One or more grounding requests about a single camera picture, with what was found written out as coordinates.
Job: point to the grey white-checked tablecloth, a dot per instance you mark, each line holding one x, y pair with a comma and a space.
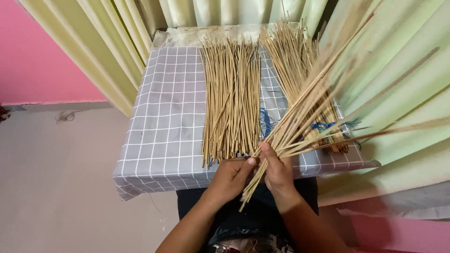
165, 123

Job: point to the person's right hand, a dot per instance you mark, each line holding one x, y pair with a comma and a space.
277, 172

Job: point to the flat pile of tan sticks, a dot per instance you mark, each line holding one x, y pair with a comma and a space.
230, 102

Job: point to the pale green curtain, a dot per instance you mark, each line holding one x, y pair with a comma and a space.
386, 88

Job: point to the person's left hand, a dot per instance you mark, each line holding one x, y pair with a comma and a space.
227, 181

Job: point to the tied bundle of tan sticks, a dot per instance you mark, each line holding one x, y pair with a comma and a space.
295, 70

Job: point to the bunch of thin sticks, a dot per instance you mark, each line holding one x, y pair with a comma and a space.
309, 105

